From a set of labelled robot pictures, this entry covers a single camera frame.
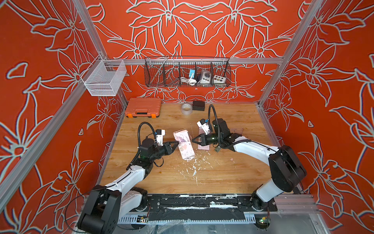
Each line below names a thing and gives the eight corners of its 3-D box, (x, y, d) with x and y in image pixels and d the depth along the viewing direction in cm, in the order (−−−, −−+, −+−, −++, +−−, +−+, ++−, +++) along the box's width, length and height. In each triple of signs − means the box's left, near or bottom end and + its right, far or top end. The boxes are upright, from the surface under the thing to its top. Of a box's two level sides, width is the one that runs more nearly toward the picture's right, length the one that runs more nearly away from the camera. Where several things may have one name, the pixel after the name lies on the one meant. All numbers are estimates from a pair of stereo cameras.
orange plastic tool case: (126, 119, 113) (123, 114, 108) (132, 102, 124) (129, 97, 120) (159, 119, 113) (158, 114, 108) (161, 102, 124) (160, 97, 120)
